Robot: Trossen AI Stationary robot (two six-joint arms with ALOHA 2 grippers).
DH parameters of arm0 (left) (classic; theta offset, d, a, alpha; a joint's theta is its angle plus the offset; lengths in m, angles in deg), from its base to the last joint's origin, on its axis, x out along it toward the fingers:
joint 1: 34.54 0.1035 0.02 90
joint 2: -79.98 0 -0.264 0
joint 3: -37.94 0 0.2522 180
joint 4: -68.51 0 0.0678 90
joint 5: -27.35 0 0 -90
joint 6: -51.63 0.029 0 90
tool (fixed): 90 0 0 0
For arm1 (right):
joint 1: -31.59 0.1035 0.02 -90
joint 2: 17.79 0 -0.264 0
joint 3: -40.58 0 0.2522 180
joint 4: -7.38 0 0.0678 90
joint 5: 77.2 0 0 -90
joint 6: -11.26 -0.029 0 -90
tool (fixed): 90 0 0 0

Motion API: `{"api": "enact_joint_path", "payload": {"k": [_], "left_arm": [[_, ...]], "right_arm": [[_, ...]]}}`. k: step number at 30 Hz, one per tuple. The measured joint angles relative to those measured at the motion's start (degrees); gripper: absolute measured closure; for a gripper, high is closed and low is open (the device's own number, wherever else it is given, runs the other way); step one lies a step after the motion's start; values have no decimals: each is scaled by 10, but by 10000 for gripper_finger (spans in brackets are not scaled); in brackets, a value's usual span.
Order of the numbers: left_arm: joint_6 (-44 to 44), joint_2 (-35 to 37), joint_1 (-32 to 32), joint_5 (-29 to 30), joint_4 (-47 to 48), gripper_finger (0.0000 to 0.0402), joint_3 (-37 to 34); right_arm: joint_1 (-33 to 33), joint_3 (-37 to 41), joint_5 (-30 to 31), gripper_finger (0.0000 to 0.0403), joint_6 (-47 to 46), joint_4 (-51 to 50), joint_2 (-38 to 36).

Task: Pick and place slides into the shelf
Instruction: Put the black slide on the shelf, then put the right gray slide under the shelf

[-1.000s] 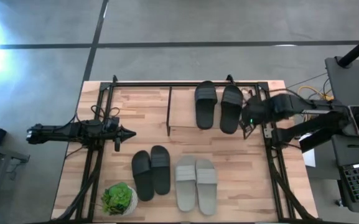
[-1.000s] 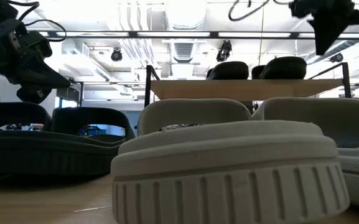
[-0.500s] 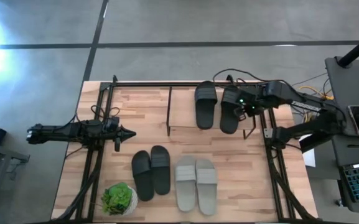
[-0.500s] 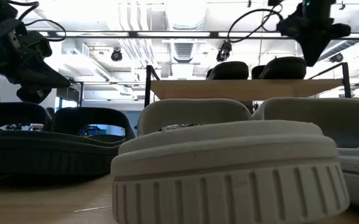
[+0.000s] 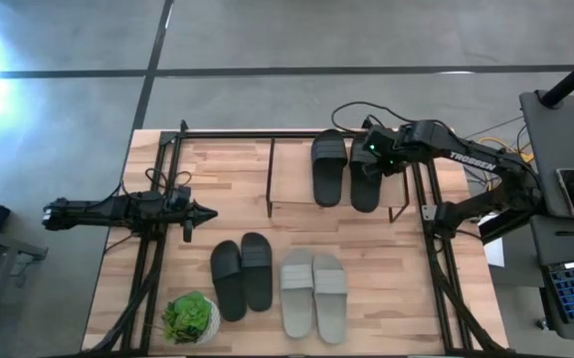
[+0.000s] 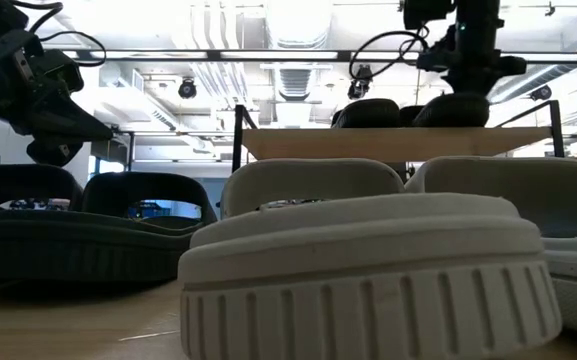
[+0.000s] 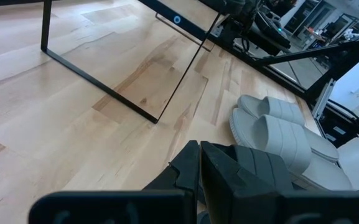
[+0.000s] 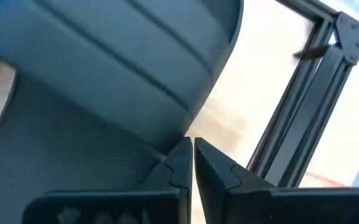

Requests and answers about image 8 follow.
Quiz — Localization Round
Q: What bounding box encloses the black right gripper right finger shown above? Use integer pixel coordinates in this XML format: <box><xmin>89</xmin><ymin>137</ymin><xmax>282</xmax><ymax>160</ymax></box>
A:
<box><xmin>193</xmin><ymin>137</ymin><xmax>359</xmax><ymax>224</ymax></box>

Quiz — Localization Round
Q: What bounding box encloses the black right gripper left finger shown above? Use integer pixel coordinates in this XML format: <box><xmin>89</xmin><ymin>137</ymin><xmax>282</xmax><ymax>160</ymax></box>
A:
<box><xmin>22</xmin><ymin>136</ymin><xmax>194</xmax><ymax>224</ymax></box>

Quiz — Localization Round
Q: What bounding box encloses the black rubber slide sandal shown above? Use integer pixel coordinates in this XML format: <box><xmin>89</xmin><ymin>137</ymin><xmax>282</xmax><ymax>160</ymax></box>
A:
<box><xmin>0</xmin><ymin>0</ymin><xmax>245</xmax><ymax>224</ymax></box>

